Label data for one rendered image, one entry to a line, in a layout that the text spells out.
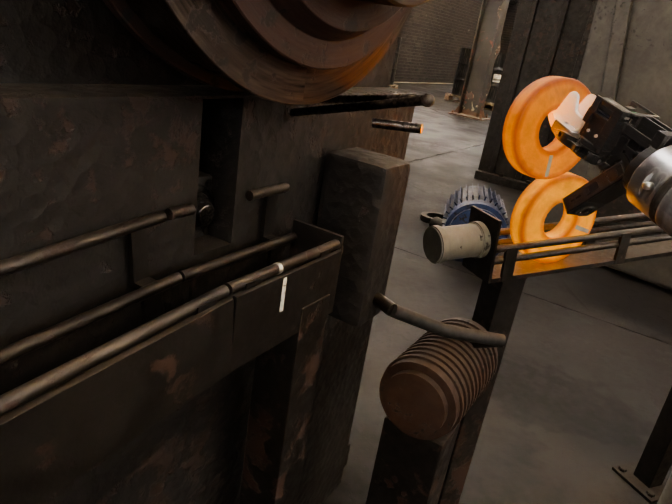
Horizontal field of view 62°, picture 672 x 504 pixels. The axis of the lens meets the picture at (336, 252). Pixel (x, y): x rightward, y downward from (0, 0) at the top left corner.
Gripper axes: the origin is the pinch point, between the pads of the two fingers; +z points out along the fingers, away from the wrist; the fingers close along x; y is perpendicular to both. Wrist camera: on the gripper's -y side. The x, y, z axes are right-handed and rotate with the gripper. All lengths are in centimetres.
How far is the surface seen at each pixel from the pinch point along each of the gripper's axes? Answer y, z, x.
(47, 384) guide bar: -9, -37, 69
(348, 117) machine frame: -5.2, 3.4, 32.4
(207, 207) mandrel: -10, -12, 54
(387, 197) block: -9.8, -9.7, 30.2
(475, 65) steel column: -200, 669, -487
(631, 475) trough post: -84, -22, -62
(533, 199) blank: -12.0, -5.3, 0.9
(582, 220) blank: -15.0, -6.5, -10.8
